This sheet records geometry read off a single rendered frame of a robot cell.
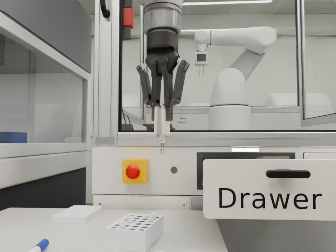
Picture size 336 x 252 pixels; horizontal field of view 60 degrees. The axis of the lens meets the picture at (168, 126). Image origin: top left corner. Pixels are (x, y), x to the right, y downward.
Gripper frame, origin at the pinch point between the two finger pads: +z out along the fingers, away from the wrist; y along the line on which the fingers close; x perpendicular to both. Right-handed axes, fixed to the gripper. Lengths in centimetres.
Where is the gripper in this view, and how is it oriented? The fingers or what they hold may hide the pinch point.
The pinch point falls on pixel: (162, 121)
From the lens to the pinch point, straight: 67.4
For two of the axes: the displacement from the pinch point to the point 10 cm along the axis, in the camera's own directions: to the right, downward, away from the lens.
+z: 0.0, 10.0, -0.5
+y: -9.0, 0.2, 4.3
